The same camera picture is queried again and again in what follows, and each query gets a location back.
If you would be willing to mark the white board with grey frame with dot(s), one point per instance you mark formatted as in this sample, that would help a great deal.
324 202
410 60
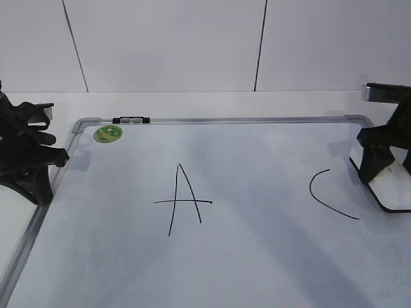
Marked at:
264 212

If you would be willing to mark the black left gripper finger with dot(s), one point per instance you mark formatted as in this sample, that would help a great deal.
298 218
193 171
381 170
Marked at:
33 184

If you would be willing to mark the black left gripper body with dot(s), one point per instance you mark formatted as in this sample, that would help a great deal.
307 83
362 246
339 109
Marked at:
24 145

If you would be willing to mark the black silver board clip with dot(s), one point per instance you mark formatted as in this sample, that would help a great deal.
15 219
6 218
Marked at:
131 120

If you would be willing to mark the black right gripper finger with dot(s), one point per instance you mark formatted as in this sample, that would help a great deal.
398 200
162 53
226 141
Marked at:
375 159

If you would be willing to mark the white eraser with black felt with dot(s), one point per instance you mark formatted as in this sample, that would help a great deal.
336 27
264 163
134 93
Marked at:
391 187

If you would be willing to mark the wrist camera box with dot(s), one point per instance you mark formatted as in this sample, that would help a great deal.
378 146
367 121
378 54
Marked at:
37 113
384 93

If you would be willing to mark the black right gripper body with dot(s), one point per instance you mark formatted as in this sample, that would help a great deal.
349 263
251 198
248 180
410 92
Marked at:
395 133

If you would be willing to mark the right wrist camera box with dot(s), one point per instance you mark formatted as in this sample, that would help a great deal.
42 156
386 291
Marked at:
384 93

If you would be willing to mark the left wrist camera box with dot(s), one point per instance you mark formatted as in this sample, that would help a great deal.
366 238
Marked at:
37 113

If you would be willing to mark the round green magnet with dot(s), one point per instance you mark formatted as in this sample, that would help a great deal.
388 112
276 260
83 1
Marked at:
108 134

